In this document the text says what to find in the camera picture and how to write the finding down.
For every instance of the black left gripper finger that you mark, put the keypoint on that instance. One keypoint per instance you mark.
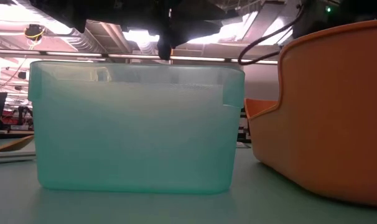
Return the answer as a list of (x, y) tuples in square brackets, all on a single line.
[(166, 46)]

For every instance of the teal translucent plastic bin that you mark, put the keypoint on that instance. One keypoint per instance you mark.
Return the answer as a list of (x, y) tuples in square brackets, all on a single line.
[(135, 140)]

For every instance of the black shelf unit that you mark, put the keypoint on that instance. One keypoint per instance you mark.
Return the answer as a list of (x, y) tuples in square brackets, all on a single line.
[(244, 140)]

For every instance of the orange plastic bin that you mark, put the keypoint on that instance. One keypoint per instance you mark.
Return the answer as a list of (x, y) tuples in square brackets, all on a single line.
[(331, 124)]

